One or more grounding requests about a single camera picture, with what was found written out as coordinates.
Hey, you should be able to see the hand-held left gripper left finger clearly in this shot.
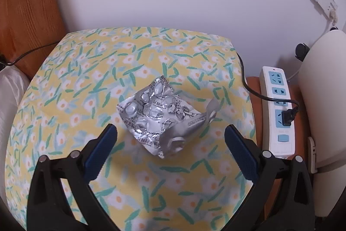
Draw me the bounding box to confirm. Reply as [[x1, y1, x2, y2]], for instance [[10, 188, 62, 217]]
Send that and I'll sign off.
[[26, 123, 119, 231]]

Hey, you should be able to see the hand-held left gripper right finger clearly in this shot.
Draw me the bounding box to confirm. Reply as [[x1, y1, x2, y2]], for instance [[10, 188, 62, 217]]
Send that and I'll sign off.
[[224, 124, 315, 231]]

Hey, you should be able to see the silver blister pack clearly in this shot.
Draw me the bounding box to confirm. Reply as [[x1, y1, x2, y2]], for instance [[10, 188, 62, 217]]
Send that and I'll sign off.
[[116, 75, 220, 160]]

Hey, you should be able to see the brown wooden side table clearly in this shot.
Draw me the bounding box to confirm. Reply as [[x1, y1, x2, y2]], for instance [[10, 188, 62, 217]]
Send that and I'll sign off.
[[247, 76, 304, 231]]

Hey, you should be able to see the white blue power strip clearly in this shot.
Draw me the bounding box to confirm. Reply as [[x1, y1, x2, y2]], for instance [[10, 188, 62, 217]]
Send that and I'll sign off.
[[259, 66, 297, 159]]

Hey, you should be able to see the yellow floral cloth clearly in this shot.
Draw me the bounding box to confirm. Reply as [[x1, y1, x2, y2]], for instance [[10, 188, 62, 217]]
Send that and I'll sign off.
[[4, 27, 257, 231]]

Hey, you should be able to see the white cushioned chair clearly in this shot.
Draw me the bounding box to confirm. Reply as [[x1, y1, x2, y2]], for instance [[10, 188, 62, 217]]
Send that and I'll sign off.
[[297, 29, 346, 222]]

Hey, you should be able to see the white pillow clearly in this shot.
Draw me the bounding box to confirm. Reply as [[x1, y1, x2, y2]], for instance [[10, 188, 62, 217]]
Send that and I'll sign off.
[[0, 67, 31, 126]]

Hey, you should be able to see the black round knob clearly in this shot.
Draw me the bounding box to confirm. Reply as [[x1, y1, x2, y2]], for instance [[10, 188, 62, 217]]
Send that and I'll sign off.
[[295, 43, 310, 60]]

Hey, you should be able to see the brown wooden headboard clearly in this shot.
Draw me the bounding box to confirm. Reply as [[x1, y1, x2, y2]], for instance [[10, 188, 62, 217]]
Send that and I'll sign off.
[[0, 0, 69, 78]]

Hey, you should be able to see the white charger plug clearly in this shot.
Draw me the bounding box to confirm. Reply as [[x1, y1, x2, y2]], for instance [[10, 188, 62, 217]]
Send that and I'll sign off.
[[328, 10, 339, 31]]

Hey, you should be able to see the black plug with cable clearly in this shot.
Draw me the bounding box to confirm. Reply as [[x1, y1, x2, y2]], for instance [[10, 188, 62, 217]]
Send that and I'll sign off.
[[235, 52, 300, 128]]

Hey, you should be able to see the thin black adapter cable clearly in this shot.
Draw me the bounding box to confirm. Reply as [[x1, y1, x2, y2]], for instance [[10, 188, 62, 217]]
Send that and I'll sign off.
[[0, 42, 59, 67]]

